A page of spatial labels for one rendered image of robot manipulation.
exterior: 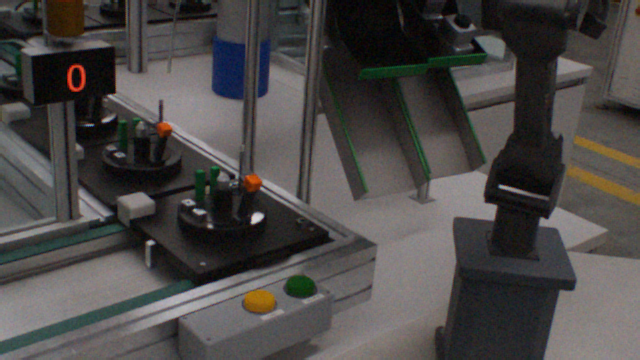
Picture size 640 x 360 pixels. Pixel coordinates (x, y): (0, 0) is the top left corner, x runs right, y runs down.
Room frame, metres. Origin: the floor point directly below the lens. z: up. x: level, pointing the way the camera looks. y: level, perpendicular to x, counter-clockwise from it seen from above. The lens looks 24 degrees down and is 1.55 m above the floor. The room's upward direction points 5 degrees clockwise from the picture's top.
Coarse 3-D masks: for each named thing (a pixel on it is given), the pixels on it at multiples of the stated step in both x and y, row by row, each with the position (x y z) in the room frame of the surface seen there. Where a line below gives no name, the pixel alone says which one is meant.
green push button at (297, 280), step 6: (294, 276) 0.96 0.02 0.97; (300, 276) 0.96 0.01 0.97; (306, 276) 0.96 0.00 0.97; (288, 282) 0.94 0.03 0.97; (294, 282) 0.94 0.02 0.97; (300, 282) 0.94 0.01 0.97; (306, 282) 0.95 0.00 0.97; (312, 282) 0.95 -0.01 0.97; (288, 288) 0.93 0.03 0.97; (294, 288) 0.93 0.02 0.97; (300, 288) 0.93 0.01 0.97; (306, 288) 0.93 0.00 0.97; (312, 288) 0.94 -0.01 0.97; (294, 294) 0.93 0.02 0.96; (300, 294) 0.93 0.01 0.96; (306, 294) 0.93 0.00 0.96
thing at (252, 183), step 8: (240, 176) 1.07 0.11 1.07; (248, 176) 1.06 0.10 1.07; (256, 176) 1.06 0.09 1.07; (248, 184) 1.05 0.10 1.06; (256, 184) 1.05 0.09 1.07; (248, 192) 1.06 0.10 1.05; (248, 200) 1.06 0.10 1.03; (240, 208) 1.07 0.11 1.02; (248, 208) 1.07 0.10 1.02; (240, 216) 1.07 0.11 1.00
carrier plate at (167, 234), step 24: (192, 192) 1.21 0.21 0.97; (264, 192) 1.23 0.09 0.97; (144, 216) 1.10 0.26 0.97; (168, 216) 1.11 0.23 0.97; (288, 216) 1.15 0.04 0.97; (144, 240) 1.06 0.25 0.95; (168, 240) 1.03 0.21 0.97; (192, 240) 1.04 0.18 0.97; (240, 240) 1.05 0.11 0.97; (264, 240) 1.06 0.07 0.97; (288, 240) 1.07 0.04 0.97; (312, 240) 1.08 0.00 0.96; (192, 264) 0.97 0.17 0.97; (216, 264) 0.98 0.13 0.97; (240, 264) 0.99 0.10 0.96
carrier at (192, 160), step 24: (120, 144) 1.32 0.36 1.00; (144, 144) 1.29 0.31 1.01; (168, 144) 1.36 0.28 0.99; (96, 168) 1.27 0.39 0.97; (120, 168) 1.24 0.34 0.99; (144, 168) 1.24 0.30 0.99; (168, 168) 1.26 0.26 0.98; (192, 168) 1.31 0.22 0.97; (96, 192) 1.18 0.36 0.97; (120, 192) 1.18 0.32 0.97; (144, 192) 1.19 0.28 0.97; (168, 192) 1.20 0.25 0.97
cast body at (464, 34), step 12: (432, 24) 1.40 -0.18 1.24; (444, 24) 1.35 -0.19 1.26; (456, 24) 1.34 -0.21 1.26; (468, 24) 1.33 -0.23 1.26; (432, 36) 1.37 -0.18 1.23; (444, 36) 1.35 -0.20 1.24; (456, 36) 1.33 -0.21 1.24; (468, 36) 1.34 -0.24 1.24; (444, 48) 1.35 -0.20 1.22; (456, 48) 1.33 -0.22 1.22; (468, 48) 1.34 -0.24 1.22
